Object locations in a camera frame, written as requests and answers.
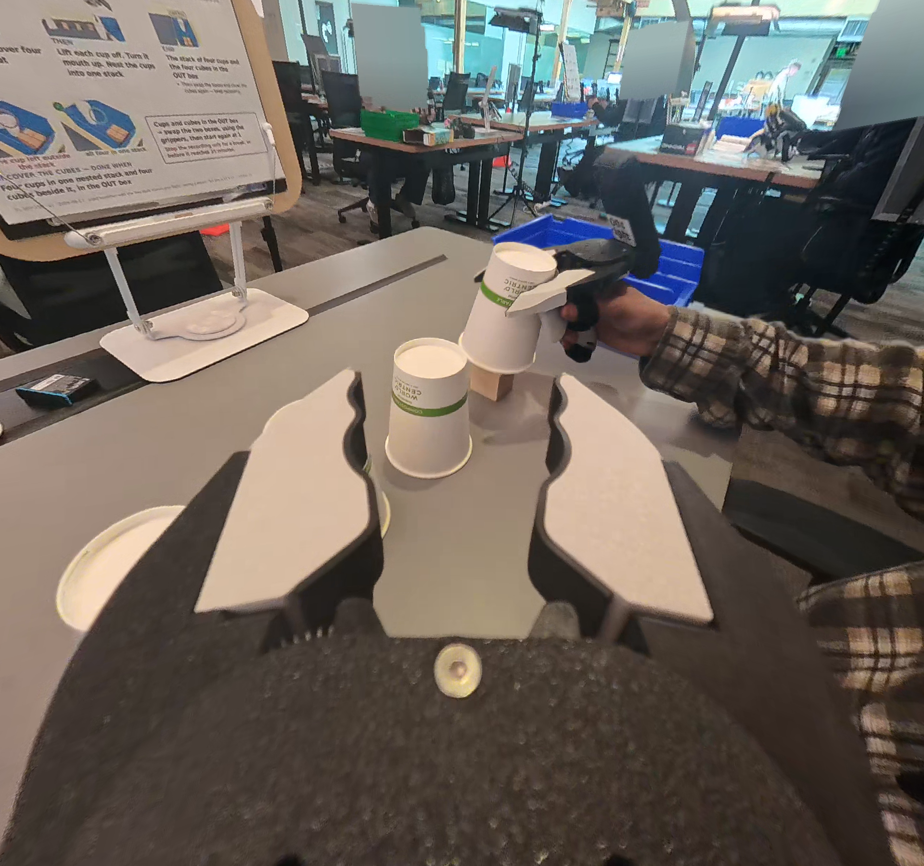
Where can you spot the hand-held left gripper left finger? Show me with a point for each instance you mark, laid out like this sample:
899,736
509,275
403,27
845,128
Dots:
289,519

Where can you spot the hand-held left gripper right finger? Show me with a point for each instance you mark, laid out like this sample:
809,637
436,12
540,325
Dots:
621,519

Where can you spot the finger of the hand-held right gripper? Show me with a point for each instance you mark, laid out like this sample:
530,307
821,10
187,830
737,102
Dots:
563,257
541,295

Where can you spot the white green-banded paper cup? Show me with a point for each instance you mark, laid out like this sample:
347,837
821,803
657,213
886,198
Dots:
426,418
382,516
101,570
498,332

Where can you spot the blue plastic bin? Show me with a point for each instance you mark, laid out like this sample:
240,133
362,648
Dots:
678,267

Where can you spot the wooden cube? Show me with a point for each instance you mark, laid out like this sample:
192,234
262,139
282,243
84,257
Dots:
491,383

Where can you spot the person's right hand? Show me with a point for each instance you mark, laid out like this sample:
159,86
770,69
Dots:
628,321

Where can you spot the black cardboard box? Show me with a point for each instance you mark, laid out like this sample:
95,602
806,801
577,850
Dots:
682,137

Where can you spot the wooden background desk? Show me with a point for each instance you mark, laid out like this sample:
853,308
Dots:
541,122
722,165
433,138

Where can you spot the blue background bin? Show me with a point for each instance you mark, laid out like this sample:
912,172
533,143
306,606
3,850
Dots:
736,128
570,109

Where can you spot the black chair armrest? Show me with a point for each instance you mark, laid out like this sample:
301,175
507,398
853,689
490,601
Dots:
794,519

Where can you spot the colourful cardboard box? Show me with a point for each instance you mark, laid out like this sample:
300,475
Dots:
426,135

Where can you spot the black studio light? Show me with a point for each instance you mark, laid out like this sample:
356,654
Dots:
516,17

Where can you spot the stack of green bins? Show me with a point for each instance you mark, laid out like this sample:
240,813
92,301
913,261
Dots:
390,122

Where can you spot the small black device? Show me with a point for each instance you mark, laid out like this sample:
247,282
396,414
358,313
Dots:
54,388

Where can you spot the black monitor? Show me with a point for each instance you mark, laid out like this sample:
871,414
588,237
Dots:
902,180

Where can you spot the instruction sheet on stand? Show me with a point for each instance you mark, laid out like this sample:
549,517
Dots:
285,158

